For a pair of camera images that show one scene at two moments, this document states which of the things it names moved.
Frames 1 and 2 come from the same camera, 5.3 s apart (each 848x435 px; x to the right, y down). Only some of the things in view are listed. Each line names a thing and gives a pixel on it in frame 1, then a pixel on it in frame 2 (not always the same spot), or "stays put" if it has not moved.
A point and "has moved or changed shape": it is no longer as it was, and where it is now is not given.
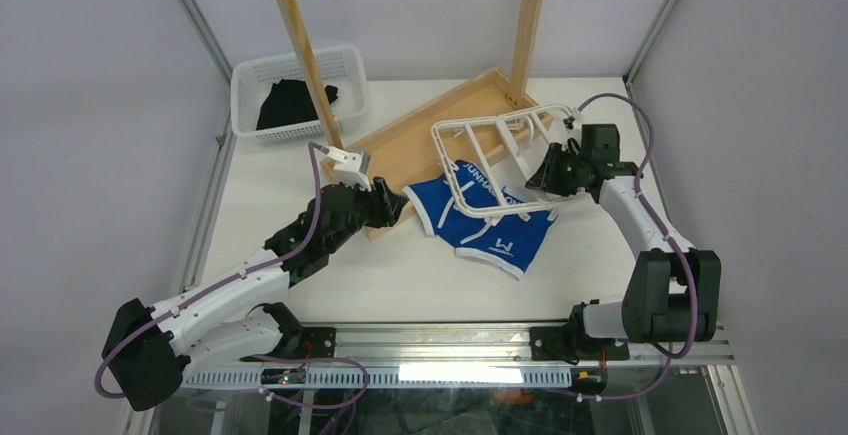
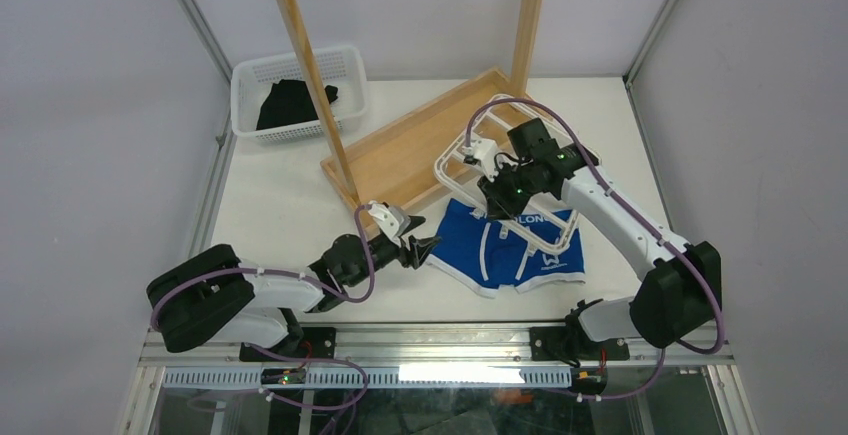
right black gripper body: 577,161 -> 510,189
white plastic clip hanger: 492,164 has moved or changed shape
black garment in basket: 290,102 stays put
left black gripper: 384,204 -> 411,256
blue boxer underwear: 469,211 has moved or changed shape
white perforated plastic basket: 271,100 stays put
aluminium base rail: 391,356 stays put
